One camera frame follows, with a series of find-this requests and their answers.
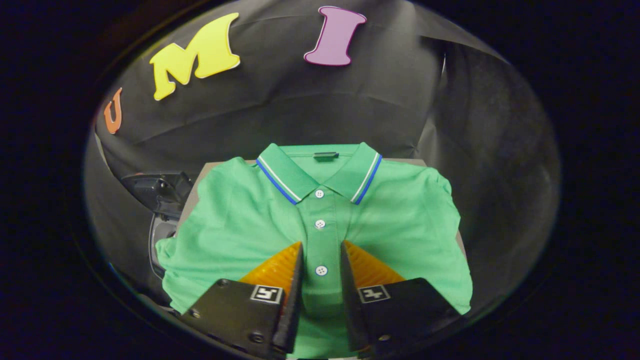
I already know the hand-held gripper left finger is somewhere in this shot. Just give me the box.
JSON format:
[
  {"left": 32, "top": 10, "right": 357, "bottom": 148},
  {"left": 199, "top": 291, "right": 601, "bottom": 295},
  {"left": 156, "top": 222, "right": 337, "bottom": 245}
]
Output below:
[{"left": 180, "top": 241, "right": 305, "bottom": 360}]

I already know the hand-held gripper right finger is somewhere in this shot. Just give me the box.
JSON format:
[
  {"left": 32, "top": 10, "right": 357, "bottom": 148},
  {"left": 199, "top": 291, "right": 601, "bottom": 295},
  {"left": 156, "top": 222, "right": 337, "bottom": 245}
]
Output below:
[{"left": 340, "top": 240, "right": 463, "bottom": 358}]

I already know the green polo shirt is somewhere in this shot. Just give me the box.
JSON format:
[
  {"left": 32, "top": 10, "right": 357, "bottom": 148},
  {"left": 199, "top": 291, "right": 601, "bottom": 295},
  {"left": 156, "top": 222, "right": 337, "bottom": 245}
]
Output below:
[{"left": 156, "top": 142, "right": 473, "bottom": 360}]

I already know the grey washing machine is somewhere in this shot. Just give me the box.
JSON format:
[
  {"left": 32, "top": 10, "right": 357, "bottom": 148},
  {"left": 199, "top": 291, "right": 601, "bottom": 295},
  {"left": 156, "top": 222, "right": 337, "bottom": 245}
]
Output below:
[{"left": 149, "top": 215, "right": 180, "bottom": 281}]

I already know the beige cabinet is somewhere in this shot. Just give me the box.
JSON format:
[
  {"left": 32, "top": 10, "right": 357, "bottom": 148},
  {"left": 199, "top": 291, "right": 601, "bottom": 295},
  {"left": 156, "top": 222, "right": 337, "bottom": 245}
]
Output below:
[{"left": 175, "top": 158, "right": 468, "bottom": 261}]

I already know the black backdrop cloth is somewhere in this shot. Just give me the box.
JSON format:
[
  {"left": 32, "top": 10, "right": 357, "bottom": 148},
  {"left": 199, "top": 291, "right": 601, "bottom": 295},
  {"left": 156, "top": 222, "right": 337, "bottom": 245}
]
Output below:
[{"left": 84, "top": 0, "right": 561, "bottom": 321}]

